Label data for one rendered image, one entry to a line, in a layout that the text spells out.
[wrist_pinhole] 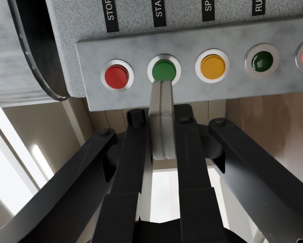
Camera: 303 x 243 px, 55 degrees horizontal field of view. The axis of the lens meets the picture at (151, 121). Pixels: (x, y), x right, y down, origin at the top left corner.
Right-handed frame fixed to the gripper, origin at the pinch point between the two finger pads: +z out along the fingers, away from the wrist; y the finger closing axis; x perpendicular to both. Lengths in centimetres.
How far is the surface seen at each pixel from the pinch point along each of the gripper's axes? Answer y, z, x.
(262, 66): 10.1, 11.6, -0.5
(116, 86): -5.2, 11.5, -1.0
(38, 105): -254, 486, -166
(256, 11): 10.0, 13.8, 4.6
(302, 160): 147, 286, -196
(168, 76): 0.4, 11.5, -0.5
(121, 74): -4.5, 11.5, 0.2
